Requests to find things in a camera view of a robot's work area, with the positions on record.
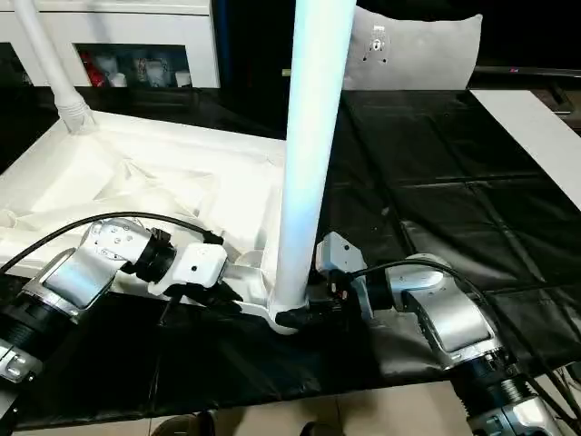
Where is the white plastic table top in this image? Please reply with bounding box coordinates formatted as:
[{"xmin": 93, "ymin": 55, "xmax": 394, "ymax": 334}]
[{"xmin": 0, "ymin": 110, "xmax": 315, "ymax": 338}]

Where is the white plastic table leg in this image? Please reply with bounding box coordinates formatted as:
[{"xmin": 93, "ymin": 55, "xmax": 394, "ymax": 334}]
[
  {"xmin": 10, "ymin": 0, "xmax": 100, "ymax": 136},
  {"xmin": 273, "ymin": 0, "xmax": 359, "ymax": 315}
]

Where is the black robot left foot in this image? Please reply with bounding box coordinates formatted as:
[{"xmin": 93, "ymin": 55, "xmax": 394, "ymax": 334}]
[{"xmin": 151, "ymin": 410, "xmax": 218, "ymax": 436}]

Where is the black work mat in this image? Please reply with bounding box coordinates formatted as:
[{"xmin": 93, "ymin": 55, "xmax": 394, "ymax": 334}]
[{"xmin": 0, "ymin": 84, "xmax": 581, "ymax": 431}]

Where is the red packet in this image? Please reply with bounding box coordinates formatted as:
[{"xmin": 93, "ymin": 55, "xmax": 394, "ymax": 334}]
[{"xmin": 80, "ymin": 51, "xmax": 104, "ymax": 88}]

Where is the black sofa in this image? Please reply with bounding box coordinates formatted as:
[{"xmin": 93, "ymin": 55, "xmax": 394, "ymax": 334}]
[{"xmin": 220, "ymin": 0, "xmax": 581, "ymax": 92}]

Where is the grey cushion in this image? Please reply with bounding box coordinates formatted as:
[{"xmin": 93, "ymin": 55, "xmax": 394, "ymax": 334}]
[{"xmin": 341, "ymin": 3, "xmax": 485, "ymax": 92}]

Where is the white flat board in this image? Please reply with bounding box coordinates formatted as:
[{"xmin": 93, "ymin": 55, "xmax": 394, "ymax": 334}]
[{"xmin": 468, "ymin": 87, "xmax": 581, "ymax": 200}]

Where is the white sideboard cabinet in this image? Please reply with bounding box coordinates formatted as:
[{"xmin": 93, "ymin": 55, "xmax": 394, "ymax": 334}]
[{"xmin": 0, "ymin": 0, "xmax": 223, "ymax": 91}]

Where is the dark low tv bench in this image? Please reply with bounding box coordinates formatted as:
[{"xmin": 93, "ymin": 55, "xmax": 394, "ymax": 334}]
[{"xmin": 471, "ymin": 75, "xmax": 581, "ymax": 120}]

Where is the black television with red logo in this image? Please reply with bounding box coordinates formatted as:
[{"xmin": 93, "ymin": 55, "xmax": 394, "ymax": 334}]
[{"xmin": 471, "ymin": 64, "xmax": 581, "ymax": 80}]

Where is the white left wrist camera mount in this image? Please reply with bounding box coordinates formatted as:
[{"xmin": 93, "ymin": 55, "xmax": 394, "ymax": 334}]
[{"xmin": 148, "ymin": 242, "xmax": 230, "ymax": 300}]

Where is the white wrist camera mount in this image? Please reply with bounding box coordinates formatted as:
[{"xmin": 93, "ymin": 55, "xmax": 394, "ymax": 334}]
[
  {"xmin": 148, "ymin": 242, "xmax": 230, "ymax": 300},
  {"xmin": 314, "ymin": 230, "xmax": 377, "ymax": 322}
]

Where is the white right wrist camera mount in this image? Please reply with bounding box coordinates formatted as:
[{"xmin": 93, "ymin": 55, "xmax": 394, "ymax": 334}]
[{"xmin": 314, "ymin": 230, "xmax": 377, "ymax": 322}]

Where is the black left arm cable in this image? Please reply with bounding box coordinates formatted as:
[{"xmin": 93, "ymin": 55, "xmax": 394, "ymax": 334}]
[{"xmin": 0, "ymin": 211, "xmax": 225, "ymax": 277}]

